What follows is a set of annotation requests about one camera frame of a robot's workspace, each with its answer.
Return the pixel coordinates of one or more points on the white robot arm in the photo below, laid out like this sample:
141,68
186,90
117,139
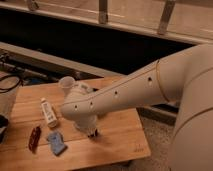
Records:
186,77

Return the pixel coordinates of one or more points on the dark object at left edge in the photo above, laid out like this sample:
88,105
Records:
3,125

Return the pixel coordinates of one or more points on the black and white striped eraser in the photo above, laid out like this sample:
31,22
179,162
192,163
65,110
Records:
94,134

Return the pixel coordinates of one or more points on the wooden table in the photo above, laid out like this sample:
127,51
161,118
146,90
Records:
121,136

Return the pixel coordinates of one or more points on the white plastic cup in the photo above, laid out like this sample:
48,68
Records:
66,83

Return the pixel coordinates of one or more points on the white glue tube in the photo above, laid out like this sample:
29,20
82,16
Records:
49,113

